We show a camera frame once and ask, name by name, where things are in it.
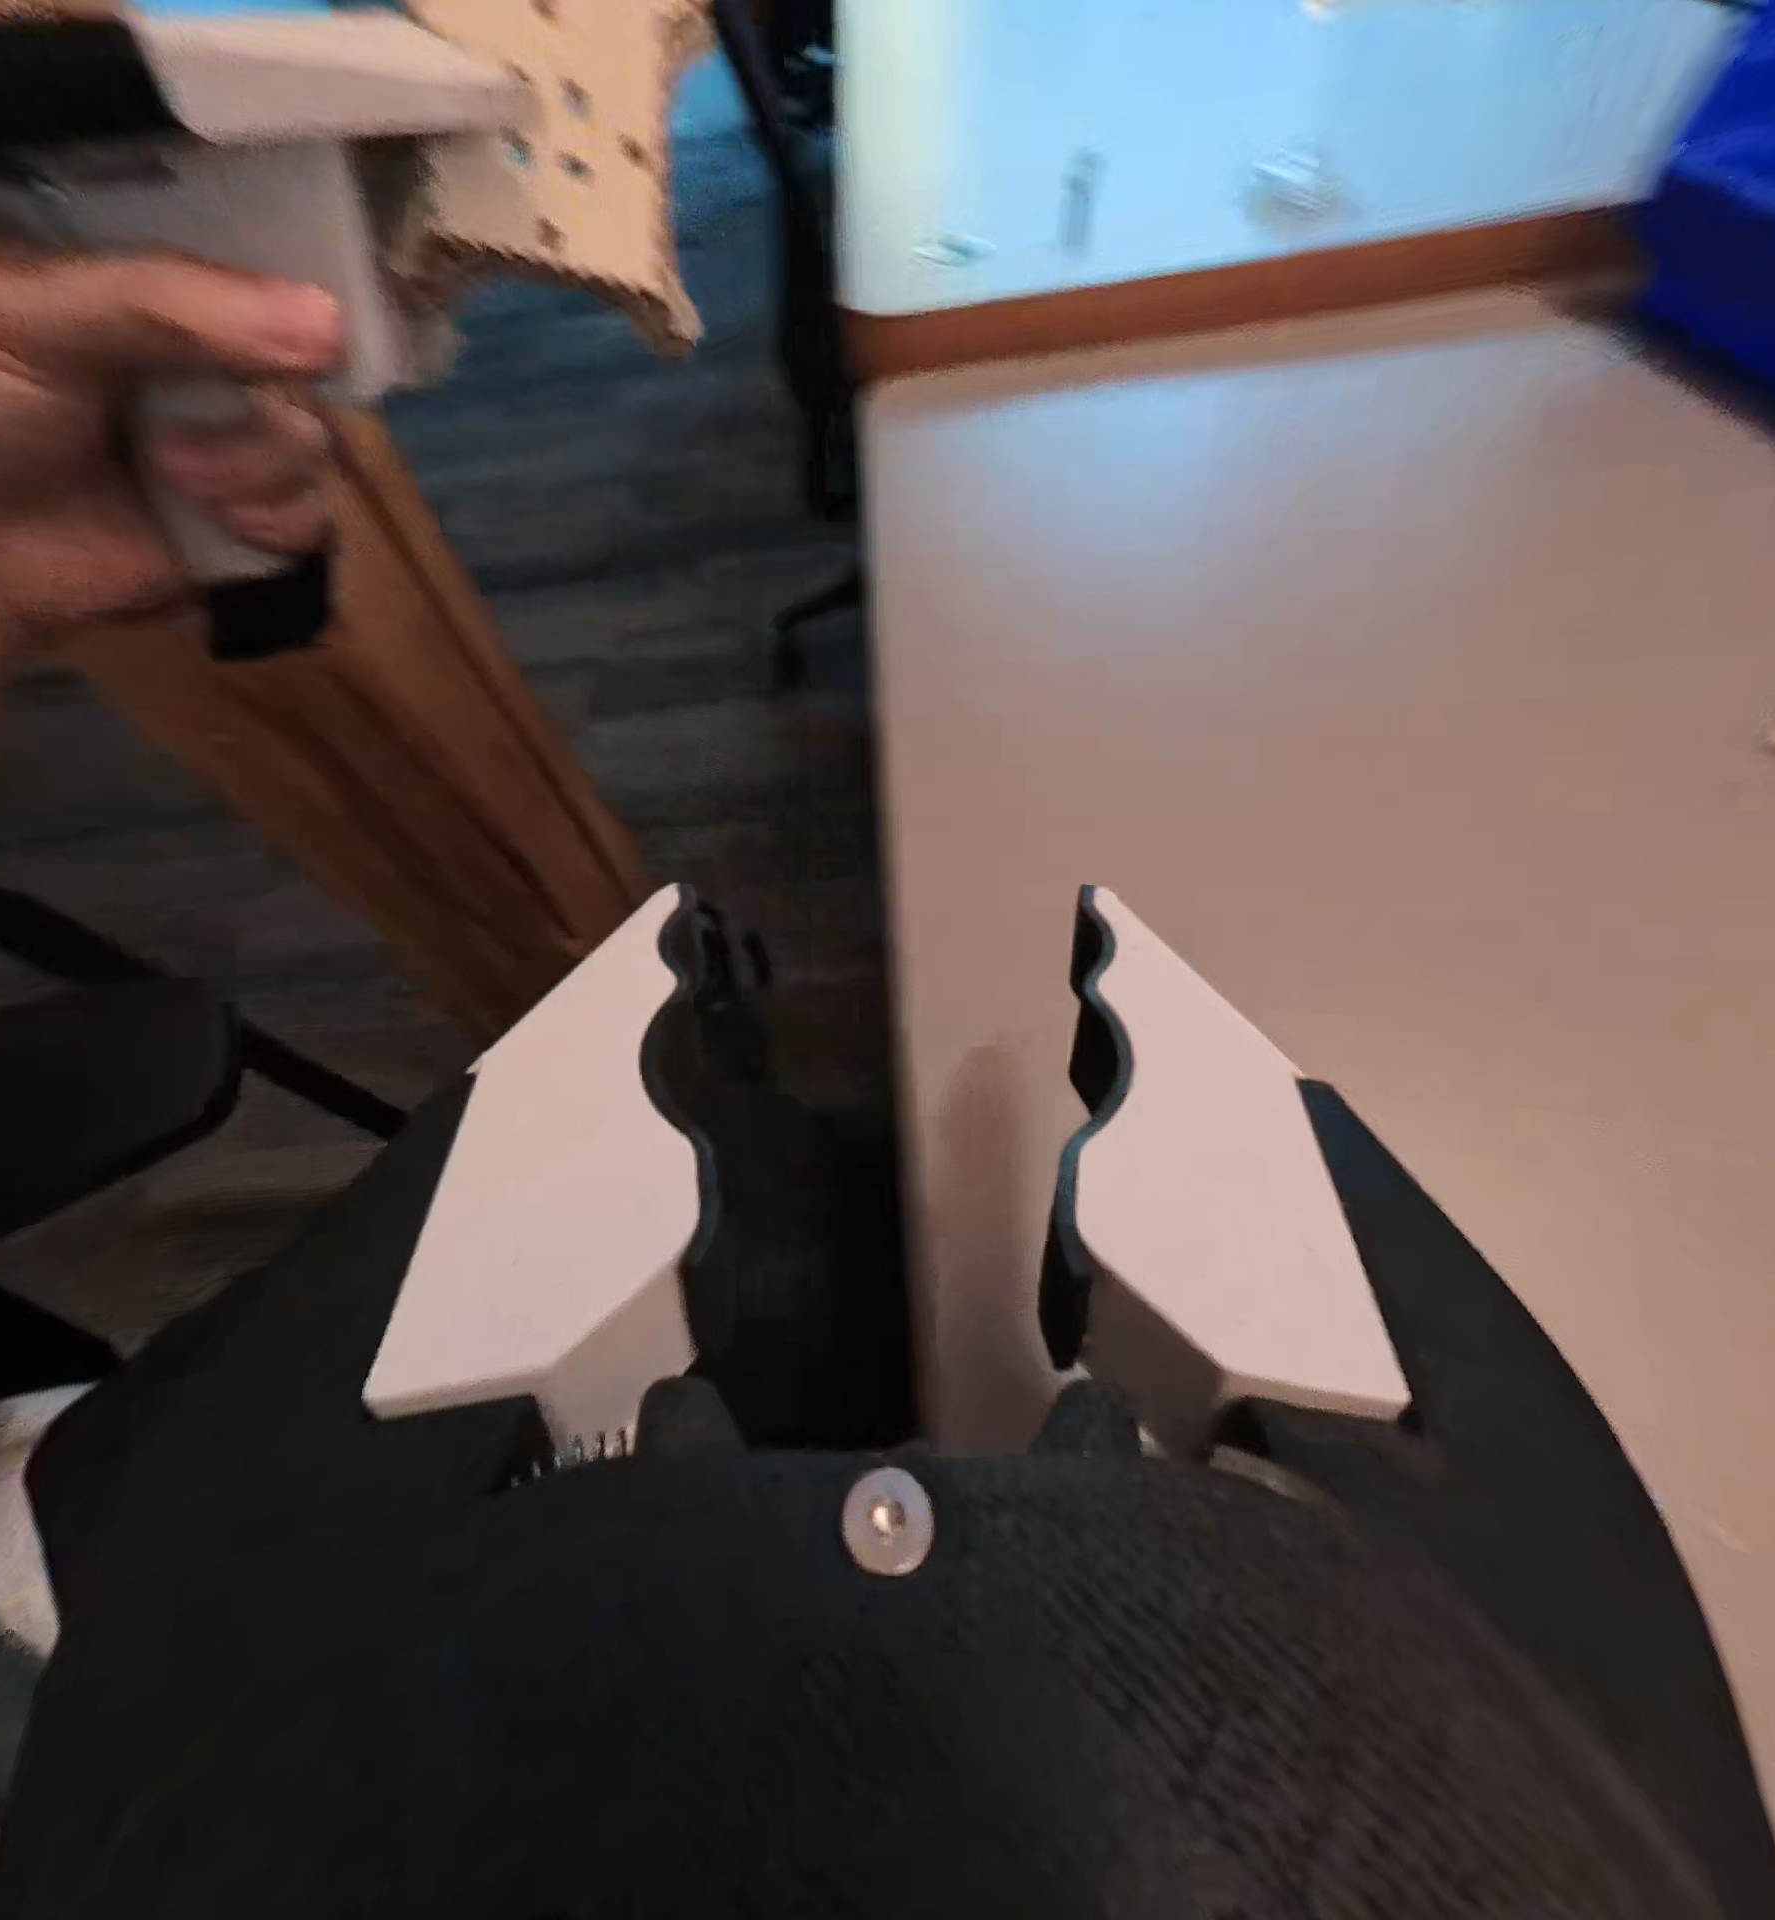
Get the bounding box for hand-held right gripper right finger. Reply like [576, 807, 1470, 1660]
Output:
[1037, 881, 1417, 1457]

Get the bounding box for brown wooden cabinet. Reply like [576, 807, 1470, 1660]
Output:
[52, 403, 652, 1040]

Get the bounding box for person's black pants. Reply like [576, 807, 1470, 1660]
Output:
[0, 975, 243, 1404]

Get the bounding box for clear acrylic piece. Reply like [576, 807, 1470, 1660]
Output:
[1243, 148, 1346, 229]

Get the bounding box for grey desk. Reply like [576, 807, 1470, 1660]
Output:
[856, 277, 1775, 1920]

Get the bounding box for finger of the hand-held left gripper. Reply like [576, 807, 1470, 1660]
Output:
[129, 12, 535, 149]

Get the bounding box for person's left hand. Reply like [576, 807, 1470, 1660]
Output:
[0, 255, 352, 843]

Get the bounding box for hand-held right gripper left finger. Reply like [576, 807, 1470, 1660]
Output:
[362, 881, 724, 1453]

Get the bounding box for plain blue plastic bin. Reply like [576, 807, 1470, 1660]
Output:
[1629, 0, 1775, 466]

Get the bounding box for wooden tower base model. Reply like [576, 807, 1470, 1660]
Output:
[385, 0, 711, 359]

